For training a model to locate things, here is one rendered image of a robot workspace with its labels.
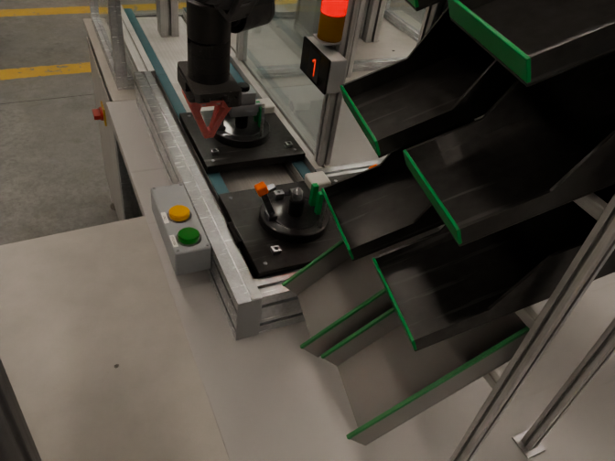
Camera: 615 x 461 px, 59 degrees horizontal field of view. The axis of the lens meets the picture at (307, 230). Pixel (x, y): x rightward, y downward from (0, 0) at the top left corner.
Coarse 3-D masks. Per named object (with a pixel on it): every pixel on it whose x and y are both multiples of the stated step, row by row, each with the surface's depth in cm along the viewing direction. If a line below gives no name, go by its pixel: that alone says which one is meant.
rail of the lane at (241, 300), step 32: (160, 96) 142; (160, 128) 130; (160, 160) 137; (192, 160) 122; (192, 192) 113; (224, 224) 107; (224, 256) 100; (224, 288) 99; (256, 288) 95; (256, 320) 97
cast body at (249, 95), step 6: (240, 84) 124; (246, 84) 124; (246, 90) 123; (252, 90) 124; (246, 96) 123; (252, 96) 124; (246, 102) 124; (252, 102) 125; (258, 102) 128; (234, 108) 124; (240, 108) 125; (246, 108) 125; (252, 108) 126; (258, 108) 128; (234, 114) 125; (240, 114) 126; (246, 114) 126; (252, 114) 127
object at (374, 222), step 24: (384, 168) 78; (336, 192) 79; (360, 192) 78; (384, 192) 77; (408, 192) 75; (336, 216) 76; (360, 216) 75; (384, 216) 74; (408, 216) 72; (432, 216) 68; (360, 240) 72; (384, 240) 69
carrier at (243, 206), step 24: (240, 192) 114; (288, 192) 113; (312, 192) 108; (240, 216) 108; (264, 216) 106; (288, 216) 107; (312, 216) 108; (264, 240) 104; (288, 240) 104; (312, 240) 105; (336, 240) 106; (264, 264) 98; (288, 264) 99
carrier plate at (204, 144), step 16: (208, 112) 137; (192, 128) 130; (272, 128) 135; (192, 144) 128; (208, 144) 126; (272, 144) 130; (208, 160) 121; (224, 160) 122; (240, 160) 123; (256, 160) 124; (272, 160) 126; (288, 160) 128
